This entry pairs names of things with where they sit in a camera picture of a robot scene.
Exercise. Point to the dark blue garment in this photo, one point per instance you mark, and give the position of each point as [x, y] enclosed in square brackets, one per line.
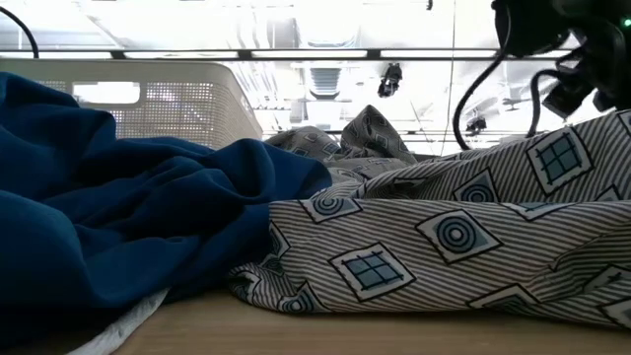
[123, 222]

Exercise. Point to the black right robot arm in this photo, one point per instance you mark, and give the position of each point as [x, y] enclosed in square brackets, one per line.
[532, 24]

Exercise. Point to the black rig frame bar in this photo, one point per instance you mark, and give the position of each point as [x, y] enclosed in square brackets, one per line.
[245, 54]

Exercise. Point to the white plastic laundry basket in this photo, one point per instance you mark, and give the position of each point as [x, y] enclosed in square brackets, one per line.
[197, 108]

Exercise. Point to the black overhead camera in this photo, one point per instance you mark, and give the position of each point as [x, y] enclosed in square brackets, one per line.
[390, 81]

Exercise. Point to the grey patterned hospital gown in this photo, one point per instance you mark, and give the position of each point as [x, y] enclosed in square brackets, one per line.
[443, 236]

